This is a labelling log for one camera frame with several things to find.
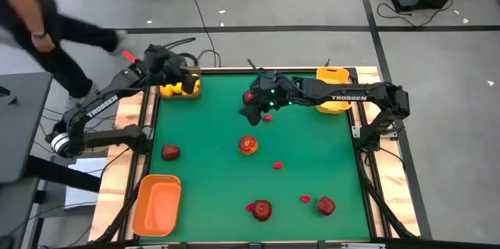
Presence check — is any yellow plastic basket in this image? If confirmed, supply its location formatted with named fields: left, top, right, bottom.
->
left=315, top=66, right=353, bottom=115

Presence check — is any person's hand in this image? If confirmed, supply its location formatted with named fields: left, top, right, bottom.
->
left=33, top=34, right=56, bottom=54

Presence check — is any person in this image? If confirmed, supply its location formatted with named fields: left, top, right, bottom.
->
left=0, top=0, right=127, bottom=101

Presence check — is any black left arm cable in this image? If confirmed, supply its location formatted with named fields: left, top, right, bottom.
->
left=162, top=37, right=199, bottom=67

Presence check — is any dark grey cabinet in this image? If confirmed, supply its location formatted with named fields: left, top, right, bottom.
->
left=0, top=178, right=40, bottom=249

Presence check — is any long black floor cable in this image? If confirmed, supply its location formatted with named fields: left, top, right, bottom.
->
left=185, top=0, right=223, bottom=69

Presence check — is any green table mat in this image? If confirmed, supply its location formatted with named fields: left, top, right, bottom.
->
left=139, top=71, right=371, bottom=242

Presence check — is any red and yellow apple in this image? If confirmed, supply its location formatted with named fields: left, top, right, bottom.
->
left=237, top=134, right=259, bottom=156

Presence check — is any person's forearm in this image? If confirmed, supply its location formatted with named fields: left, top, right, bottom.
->
left=5, top=0, right=45, bottom=38

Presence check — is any black desk base bar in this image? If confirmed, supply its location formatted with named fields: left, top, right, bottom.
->
left=23, top=155, right=102, bottom=194

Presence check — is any orange plastic basket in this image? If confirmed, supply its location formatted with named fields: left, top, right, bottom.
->
left=131, top=173, right=182, bottom=237

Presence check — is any white flat box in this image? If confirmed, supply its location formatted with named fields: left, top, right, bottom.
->
left=63, top=157, right=109, bottom=211

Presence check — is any grey plastic basket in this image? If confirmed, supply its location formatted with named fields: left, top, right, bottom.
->
left=158, top=65, right=202, bottom=101

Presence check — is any black aluminium table frame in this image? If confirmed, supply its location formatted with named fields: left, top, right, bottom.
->
left=88, top=66, right=422, bottom=249

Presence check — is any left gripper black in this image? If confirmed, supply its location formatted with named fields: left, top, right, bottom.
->
left=142, top=44, right=201, bottom=96

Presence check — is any dark red apple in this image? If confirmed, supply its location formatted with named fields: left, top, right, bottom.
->
left=161, top=144, right=181, bottom=162
left=252, top=199, right=273, bottom=222
left=241, top=88, right=257, bottom=105
left=316, top=196, right=337, bottom=217

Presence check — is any black desk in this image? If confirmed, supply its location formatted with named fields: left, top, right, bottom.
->
left=0, top=72, right=54, bottom=184

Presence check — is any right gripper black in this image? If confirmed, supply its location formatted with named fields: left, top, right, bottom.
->
left=237, top=69, right=294, bottom=127

